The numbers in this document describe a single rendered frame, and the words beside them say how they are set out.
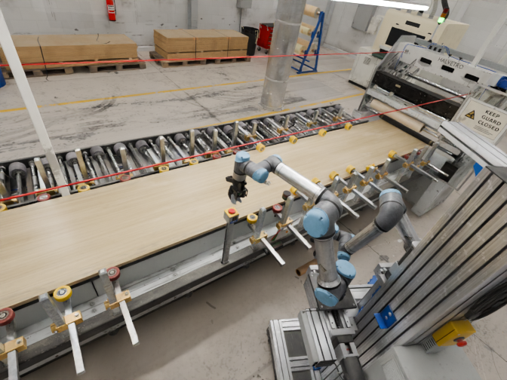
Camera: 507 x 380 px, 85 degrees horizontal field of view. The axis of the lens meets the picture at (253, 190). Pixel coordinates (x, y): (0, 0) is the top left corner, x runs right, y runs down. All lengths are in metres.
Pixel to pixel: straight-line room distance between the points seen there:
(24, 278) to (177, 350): 1.21
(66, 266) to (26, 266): 0.21
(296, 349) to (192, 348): 0.81
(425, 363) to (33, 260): 2.07
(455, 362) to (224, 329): 1.66
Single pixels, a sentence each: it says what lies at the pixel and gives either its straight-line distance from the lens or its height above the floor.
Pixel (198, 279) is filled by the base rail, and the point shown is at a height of 0.70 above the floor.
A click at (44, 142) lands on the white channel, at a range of 2.20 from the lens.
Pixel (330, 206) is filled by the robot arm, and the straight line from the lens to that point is 1.27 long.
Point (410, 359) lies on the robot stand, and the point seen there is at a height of 1.23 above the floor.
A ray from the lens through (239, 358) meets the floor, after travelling 2.57.
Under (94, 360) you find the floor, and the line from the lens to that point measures 2.66.
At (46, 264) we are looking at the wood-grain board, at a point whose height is 0.90.
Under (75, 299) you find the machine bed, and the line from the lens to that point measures 2.10.
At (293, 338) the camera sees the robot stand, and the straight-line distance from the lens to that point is 2.48.
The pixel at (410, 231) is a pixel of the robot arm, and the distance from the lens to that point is 1.83.
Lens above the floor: 2.43
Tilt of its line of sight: 40 degrees down
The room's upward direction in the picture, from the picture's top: 11 degrees clockwise
